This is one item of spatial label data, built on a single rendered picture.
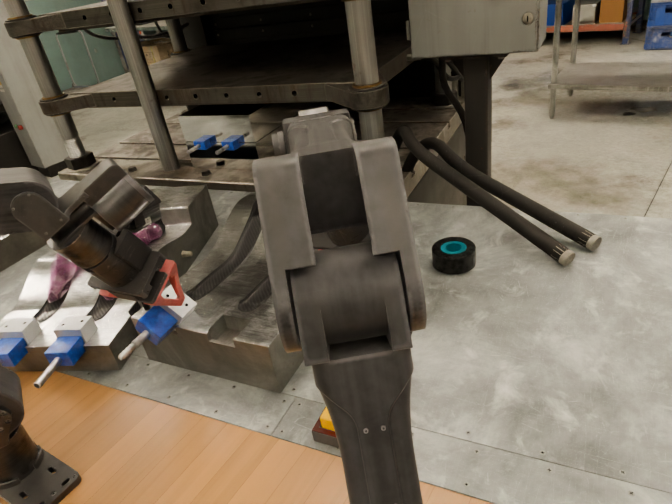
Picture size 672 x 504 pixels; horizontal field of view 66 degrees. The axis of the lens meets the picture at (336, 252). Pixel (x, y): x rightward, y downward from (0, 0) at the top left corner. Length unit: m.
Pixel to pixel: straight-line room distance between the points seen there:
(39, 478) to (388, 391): 0.60
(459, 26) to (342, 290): 1.09
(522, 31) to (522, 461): 0.94
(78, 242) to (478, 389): 0.55
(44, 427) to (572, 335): 0.80
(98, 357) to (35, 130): 4.12
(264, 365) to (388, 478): 0.44
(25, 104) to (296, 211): 4.68
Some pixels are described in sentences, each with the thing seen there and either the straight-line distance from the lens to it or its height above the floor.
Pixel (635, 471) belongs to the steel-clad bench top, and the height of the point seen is 0.80.
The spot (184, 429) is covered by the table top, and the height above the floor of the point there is 0.80.
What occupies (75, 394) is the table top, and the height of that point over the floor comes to 0.80.
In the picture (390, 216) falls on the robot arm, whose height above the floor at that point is 1.20.
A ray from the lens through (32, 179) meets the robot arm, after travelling 0.67.
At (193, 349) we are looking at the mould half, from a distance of 0.84.
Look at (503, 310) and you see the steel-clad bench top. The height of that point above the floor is 0.80.
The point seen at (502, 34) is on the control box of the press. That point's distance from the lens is 1.34.
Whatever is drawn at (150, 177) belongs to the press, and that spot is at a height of 0.78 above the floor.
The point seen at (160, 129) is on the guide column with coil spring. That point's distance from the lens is 1.79.
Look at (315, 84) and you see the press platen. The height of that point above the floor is 1.04.
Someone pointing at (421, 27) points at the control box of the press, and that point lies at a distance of 1.37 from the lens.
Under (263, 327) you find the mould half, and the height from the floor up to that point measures 0.89.
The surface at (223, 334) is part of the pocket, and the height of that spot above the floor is 0.86.
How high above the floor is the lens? 1.35
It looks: 30 degrees down
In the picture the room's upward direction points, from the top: 10 degrees counter-clockwise
